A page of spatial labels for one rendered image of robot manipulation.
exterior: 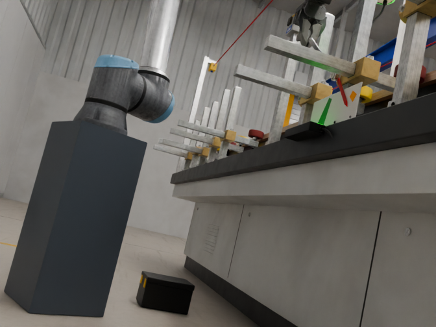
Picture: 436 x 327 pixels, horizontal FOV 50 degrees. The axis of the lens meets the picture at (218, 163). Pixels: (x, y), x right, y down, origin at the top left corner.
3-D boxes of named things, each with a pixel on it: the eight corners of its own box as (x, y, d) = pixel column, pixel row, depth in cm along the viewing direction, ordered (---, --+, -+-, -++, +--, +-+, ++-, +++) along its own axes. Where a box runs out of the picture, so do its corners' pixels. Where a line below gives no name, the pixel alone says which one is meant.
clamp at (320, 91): (313, 96, 140) (316, 81, 141) (294, 105, 153) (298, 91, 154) (331, 102, 141) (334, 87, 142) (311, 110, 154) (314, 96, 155)
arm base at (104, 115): (86, 122, 149) (94, 93, 151) (63, 124, 164) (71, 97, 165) (135, 139, 161) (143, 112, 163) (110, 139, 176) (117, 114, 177)
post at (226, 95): (206, 167, 266) (225, 87, 272) (205, 167, 270) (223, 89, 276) (212, 168, 267) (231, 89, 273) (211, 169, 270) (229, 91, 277)
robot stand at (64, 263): (28, 313, 137) (82, 119, 145) (3, 291, 156) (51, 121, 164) (103, 317, 153) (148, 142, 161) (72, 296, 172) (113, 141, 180)
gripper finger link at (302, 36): (298, 54, 147) (304, 27, 148) (306, 48, 141) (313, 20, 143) (289, 51, 146) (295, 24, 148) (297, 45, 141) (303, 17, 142)
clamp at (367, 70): (360, 74, 116) (364, 56, 117) (333, 87, 129) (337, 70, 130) (379, 81, 117) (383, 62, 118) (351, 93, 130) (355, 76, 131)
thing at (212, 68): (176, 173, 366) (205, 54, 379) (174, 174, 375) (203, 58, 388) (190, 177, 369) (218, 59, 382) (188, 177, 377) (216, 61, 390)
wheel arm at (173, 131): (170, 133, 258) (171, 126, 259) (169, 134, 261) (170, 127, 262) (242, 154, 268) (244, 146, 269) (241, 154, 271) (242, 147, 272)
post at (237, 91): (215, 172, 241) (235, 85, 248) (214, 172, 245) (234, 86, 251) (222, 174, 242) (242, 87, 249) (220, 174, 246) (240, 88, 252)
